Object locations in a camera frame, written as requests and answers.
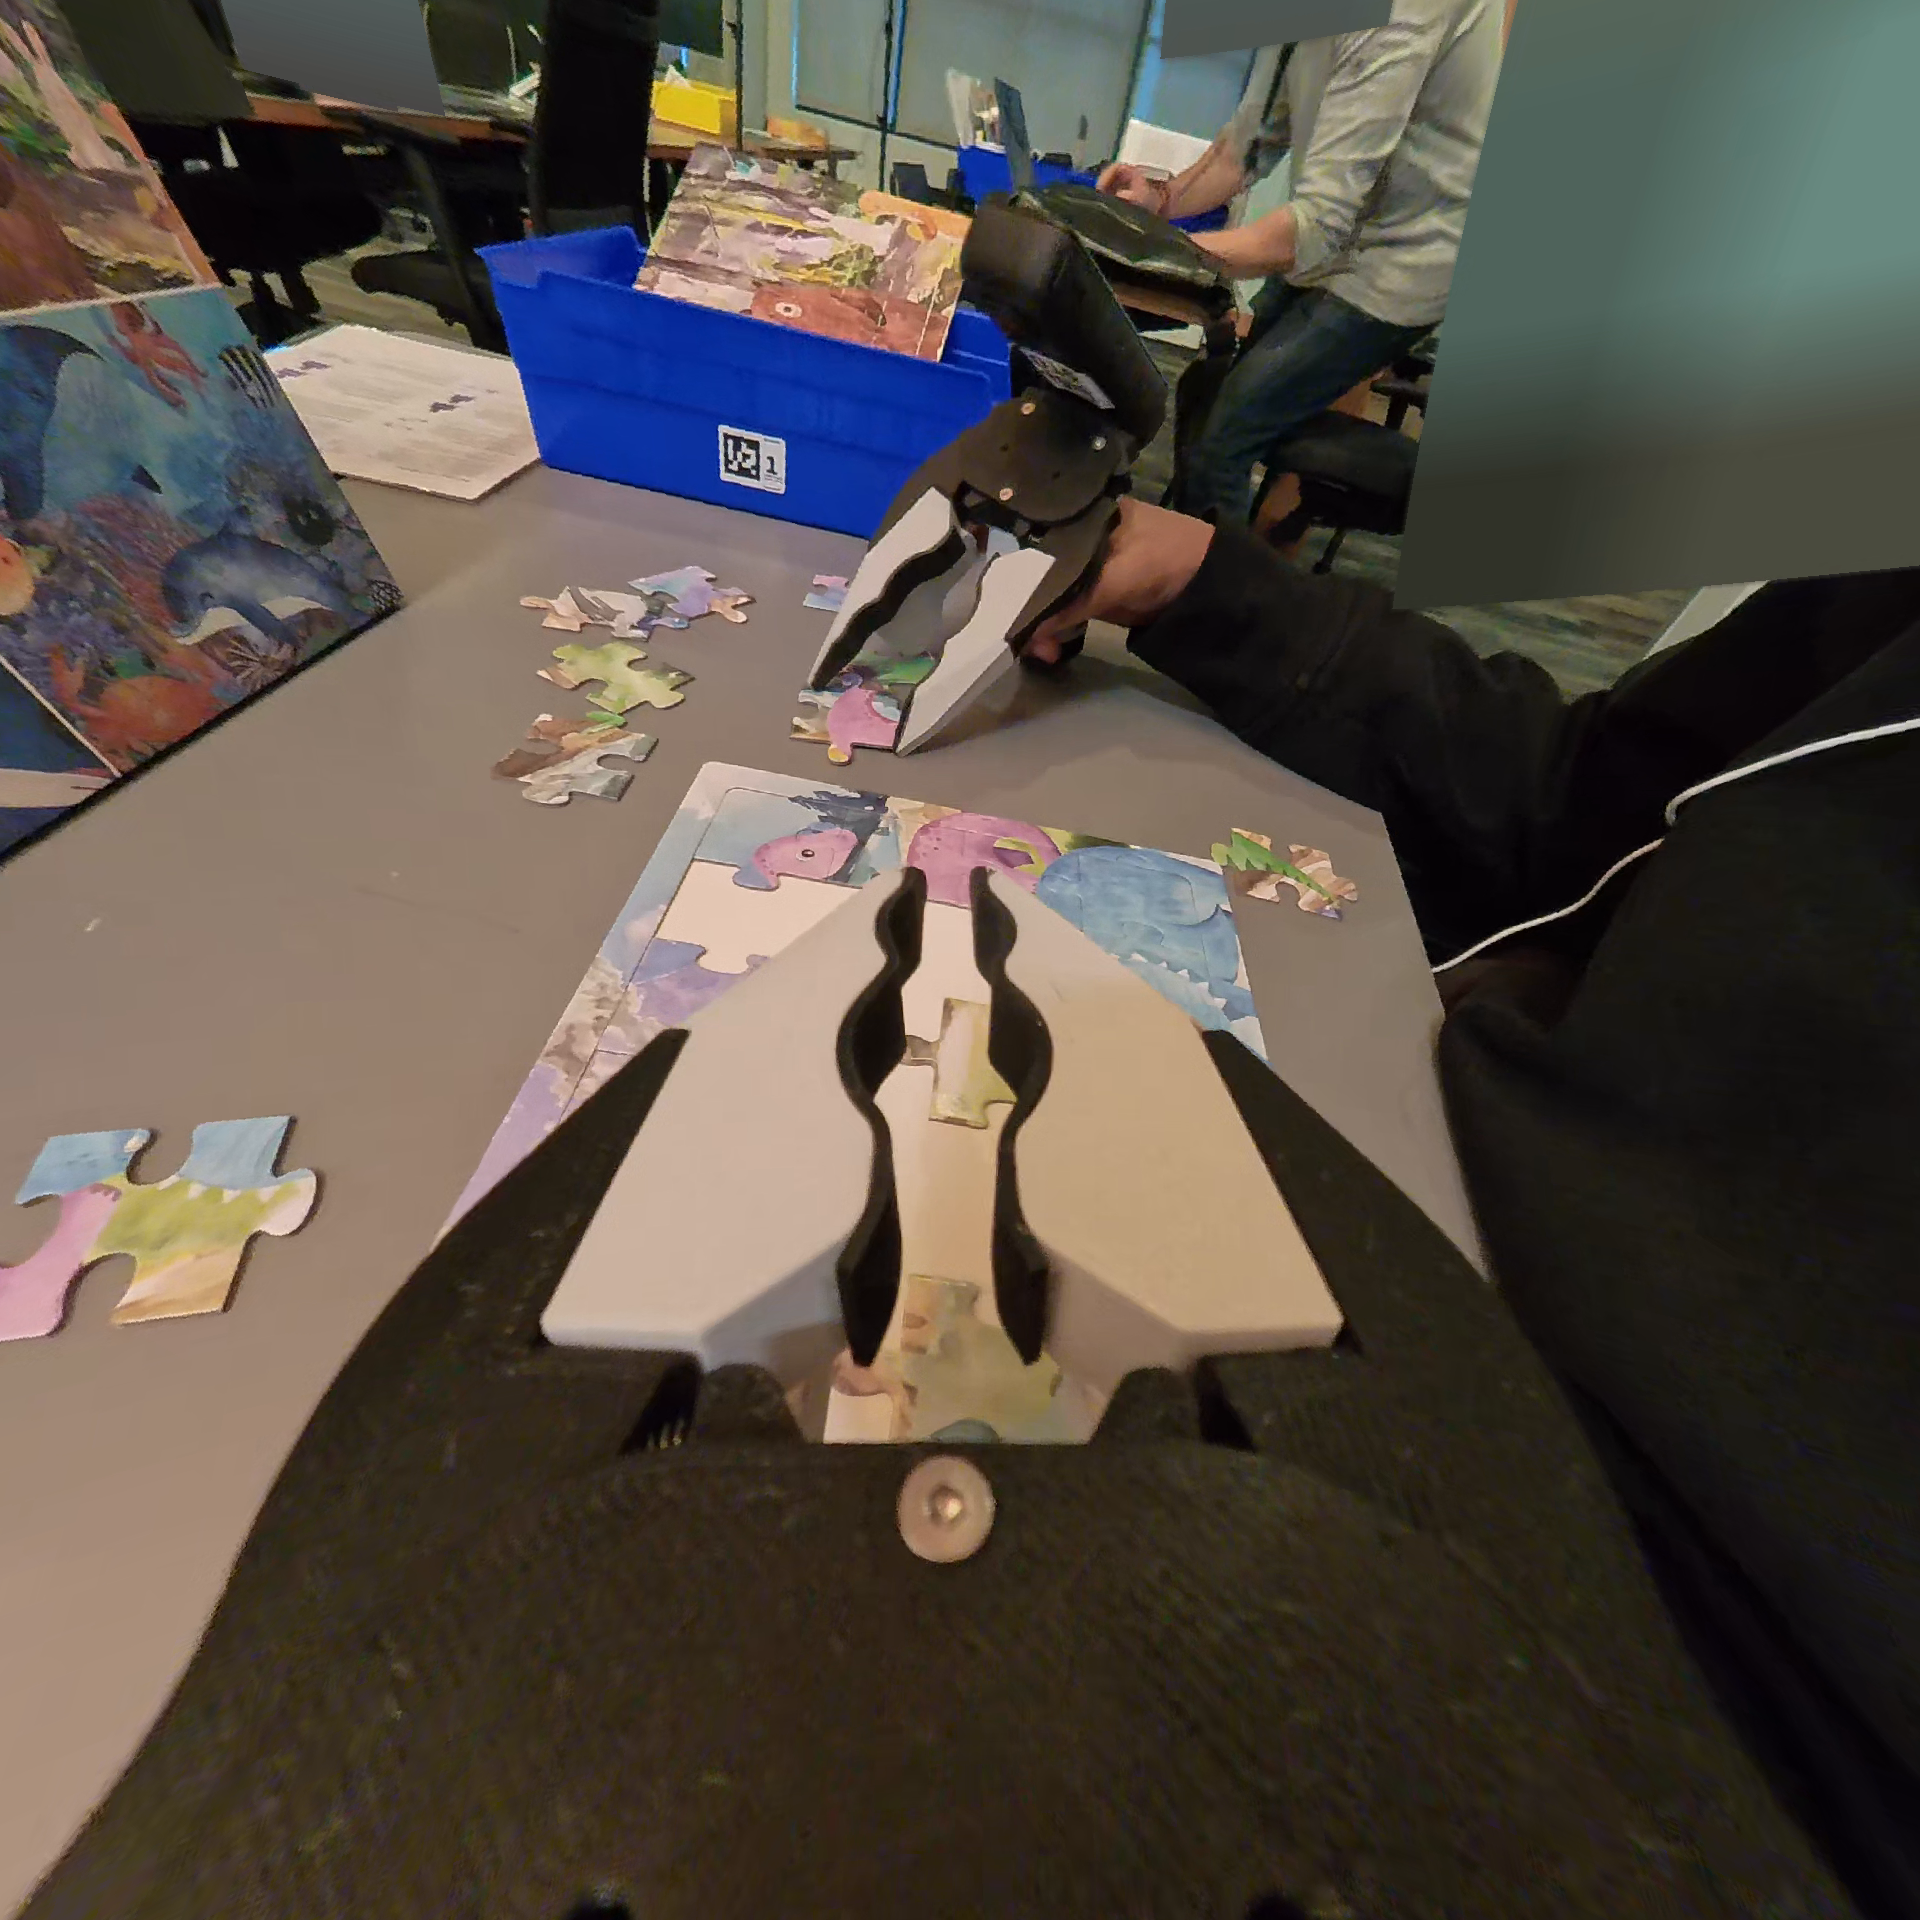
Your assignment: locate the purple dinosaur body puzzle piece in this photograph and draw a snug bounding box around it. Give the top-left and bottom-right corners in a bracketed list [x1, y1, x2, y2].
[907, 809, 997, 906]

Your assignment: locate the brown grey puzzle piece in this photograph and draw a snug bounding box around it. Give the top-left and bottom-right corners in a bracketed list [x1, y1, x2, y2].
[490, 712, 662, 807]

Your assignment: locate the blue plastic bin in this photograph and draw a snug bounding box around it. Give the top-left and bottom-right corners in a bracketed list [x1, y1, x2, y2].
[481, 223, 1014, 539]

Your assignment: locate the paper instruction sheet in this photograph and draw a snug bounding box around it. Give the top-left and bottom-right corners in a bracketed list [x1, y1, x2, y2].
[266, 322, 542, 503]

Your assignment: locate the illustrated puzzle box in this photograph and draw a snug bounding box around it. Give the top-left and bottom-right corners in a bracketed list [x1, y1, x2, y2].
[0, 0, 409, 858]

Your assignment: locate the blue dinosaur body puzzle piece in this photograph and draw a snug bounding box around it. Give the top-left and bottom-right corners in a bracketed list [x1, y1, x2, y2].
[1035, 843, 1255, 996]

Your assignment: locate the person's right hand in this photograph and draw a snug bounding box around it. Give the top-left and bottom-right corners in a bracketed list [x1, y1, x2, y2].
[1032, 497, 1218, 665]

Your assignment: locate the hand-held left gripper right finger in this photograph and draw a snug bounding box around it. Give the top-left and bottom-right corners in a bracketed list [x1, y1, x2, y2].
[966, 866, 1348, 1397]

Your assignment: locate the black office chair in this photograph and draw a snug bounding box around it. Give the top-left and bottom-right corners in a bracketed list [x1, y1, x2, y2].
[120, 0, 529, 354]
[1245, 344, 1443, 571]

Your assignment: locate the blue white puzzle piece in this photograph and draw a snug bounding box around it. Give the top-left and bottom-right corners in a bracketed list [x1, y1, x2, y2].
[1185, 959, 1267, 1056]

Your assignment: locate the pink dinosaur head puzzle piece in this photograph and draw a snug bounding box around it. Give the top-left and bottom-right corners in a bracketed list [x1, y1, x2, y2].
[733, 816, 890, 906]

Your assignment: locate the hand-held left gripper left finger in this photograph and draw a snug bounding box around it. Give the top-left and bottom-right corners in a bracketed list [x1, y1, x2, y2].
[536, 866, 930, 1373]

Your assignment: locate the peach purple puzzle piece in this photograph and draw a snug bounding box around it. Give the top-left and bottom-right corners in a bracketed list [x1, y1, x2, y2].
[517, 582, 662, 640]

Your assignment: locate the green dinosaur brown puzzle piece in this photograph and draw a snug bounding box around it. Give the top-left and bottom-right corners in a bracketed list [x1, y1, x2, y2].
[1212, 828, 1363, 920]

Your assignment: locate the dinosaur puzzle tray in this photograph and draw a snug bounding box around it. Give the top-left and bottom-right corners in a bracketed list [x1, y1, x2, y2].
[434, 759, 1271, 1445]

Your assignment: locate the puzzle board in bin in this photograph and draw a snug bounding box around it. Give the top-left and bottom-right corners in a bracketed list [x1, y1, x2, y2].
[632, 141, 975, 365]

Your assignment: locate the green yellow puzzle piece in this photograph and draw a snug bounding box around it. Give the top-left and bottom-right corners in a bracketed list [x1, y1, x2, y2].
[536, 635, 696, 718]

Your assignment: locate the thin white cord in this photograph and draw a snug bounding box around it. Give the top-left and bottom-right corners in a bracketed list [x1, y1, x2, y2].
[1432, 703, 1920, 977]

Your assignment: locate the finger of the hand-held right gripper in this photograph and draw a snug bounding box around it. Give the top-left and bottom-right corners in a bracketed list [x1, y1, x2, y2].
[895, 545, 1060, 756]
[806, 485, 971, 695]

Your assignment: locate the pink yellow blue puzzle piece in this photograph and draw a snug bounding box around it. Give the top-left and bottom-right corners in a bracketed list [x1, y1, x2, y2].
[0, 1113, 321, 1344]

